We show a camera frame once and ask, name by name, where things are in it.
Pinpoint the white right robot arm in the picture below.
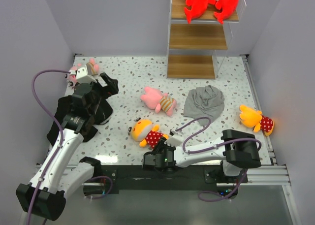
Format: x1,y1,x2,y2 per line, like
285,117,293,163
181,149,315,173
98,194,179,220
142,129,261,182

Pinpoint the pink plush striped centre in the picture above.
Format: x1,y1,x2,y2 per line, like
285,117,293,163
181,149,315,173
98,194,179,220
140,87,177,116

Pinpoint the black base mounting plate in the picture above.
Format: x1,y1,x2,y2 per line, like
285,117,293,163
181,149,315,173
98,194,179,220
83,165,244,196

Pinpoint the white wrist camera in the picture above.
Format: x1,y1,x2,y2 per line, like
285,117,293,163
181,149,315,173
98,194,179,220
165,129,184,147
67,64,98,84

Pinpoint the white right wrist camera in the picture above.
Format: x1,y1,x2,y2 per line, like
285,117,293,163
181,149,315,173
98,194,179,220
165,129,184,147

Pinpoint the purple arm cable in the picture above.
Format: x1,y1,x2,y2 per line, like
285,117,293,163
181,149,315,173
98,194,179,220
176,116,263,156
26,69,71,225

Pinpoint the black cloth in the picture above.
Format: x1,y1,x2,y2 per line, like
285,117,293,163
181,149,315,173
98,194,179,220
47,96,113,146

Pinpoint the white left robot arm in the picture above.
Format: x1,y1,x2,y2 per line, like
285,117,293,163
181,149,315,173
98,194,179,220
16,73,119,224

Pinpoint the red shark plush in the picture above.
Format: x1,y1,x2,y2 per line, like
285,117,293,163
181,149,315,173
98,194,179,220
214,0,239,25
184,0,216,24

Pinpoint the pink plush far left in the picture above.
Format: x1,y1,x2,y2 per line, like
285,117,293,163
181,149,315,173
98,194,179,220
64,58,100,89

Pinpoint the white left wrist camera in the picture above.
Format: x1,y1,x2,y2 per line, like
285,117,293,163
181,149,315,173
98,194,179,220
67,64,98,84

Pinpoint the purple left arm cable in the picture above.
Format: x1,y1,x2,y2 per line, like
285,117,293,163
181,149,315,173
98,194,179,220
26,69,71,225

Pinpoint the yellow plush polka dot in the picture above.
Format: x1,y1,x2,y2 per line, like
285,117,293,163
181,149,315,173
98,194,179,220
239,104,275,136
128,118,169,149

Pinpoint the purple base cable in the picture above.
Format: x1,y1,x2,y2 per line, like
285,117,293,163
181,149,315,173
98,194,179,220
198,169,249,202
85,175,114,200

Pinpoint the grey cloth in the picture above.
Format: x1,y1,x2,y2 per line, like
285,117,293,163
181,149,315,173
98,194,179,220
183,85,224,126

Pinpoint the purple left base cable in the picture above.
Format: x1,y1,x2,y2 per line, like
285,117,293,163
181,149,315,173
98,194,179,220
85,175,114,200

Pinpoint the white wire wooden shelf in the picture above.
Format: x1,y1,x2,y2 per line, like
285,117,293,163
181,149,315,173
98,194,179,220
167,0,246,79

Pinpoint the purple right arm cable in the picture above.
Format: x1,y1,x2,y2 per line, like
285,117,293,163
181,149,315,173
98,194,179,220
176,116,263,156

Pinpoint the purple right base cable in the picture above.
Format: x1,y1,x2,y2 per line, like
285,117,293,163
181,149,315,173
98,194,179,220
198,169,249,202

